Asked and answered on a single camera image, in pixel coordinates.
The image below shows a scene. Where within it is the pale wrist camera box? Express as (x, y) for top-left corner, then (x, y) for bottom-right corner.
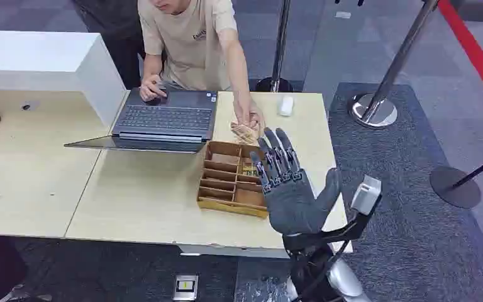
(351, 175), (382, 216)

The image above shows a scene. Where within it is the person's right hand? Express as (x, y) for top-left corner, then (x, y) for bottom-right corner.
(139, 74), (169, 103)

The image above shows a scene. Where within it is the white desk riser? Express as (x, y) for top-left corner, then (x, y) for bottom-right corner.
(0, 30), (127, 126)

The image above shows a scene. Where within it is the person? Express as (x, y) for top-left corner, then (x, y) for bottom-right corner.
(137, 0), (266, 140)

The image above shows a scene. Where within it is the dark grey laptop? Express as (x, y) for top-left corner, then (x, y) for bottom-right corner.
(63, 87), (219, 155)

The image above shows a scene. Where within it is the steel stanchion with chrome base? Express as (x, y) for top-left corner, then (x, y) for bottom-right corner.
(348, 0), (441, 130)

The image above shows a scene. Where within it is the steel floor outlet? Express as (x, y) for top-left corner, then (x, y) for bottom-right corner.
(172, 274), (199, 302)

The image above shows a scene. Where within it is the red barrier belt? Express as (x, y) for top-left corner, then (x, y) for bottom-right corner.
(437, 0), (483, 118)

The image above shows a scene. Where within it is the person's left hand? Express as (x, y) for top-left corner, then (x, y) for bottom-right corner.
(233, 99), (266, 140)

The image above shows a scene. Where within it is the steel stanchion with dark base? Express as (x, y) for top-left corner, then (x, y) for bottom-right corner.
(255, 0), (295, 94)

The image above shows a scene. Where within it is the wooden compartment box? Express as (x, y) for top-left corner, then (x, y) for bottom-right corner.
(196, 140), (270, 220)

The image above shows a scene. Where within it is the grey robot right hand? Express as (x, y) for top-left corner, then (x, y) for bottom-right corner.
(250, 126), (343, 236)

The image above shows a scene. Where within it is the black stanchion with flat base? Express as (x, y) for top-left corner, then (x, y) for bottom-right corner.
(429, 148), (483, 210)

